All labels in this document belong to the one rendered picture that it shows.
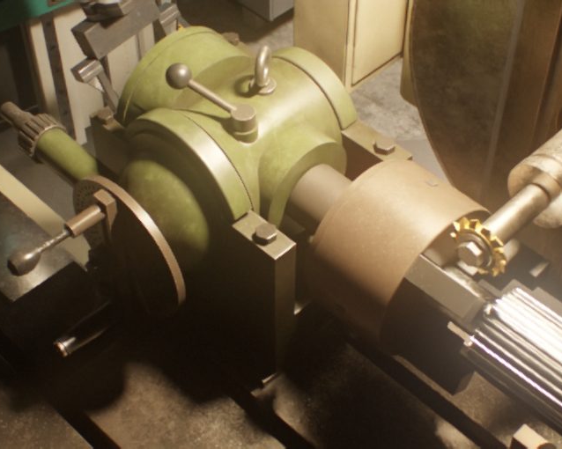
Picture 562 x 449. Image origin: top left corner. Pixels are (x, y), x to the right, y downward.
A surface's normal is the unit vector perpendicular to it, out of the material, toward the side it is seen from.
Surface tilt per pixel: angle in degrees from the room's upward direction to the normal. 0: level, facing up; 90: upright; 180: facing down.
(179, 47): 2
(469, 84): 90
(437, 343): 65
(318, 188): 19
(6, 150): 0
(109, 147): 90
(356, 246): 47
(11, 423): 0
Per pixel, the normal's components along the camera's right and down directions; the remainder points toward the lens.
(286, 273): 0.70, 0.53
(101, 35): 0.60, 0.26
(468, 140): -0.71, 0.53
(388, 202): -0.16, -0.53
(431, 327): -0.64, 0.19
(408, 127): 0.00, -0.66
